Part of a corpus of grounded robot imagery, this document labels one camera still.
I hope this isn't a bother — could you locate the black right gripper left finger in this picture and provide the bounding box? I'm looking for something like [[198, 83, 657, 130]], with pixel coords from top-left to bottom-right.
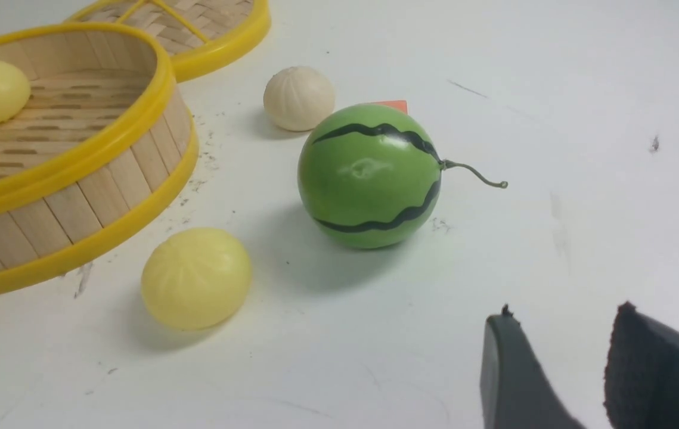
[[480, 305, 584, 428]]

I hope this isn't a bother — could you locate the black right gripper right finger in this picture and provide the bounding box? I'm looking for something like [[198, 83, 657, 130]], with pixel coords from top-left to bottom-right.
[[604, 302, 679, 428]]

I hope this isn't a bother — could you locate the white bun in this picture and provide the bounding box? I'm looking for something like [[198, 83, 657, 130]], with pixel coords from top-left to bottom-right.
[[263, 66, 336, 132]]

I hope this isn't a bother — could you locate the woven bamboo steamer lid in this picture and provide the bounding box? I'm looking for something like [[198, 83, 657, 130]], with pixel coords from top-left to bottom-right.
[[68, 1, 271, 82]]

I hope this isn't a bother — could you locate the bamboo steamer tray yellow rim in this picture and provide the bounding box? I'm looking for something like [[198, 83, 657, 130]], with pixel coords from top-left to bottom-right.
[[0, 22, 199, 295]]

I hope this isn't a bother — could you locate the green toy watermelon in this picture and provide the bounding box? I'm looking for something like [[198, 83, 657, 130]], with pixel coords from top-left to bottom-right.
[[297, 104, 508, 250]]

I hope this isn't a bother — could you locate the orange foam cube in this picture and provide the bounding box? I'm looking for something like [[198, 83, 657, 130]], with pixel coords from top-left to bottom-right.
[[374, 100, 408, 114]]

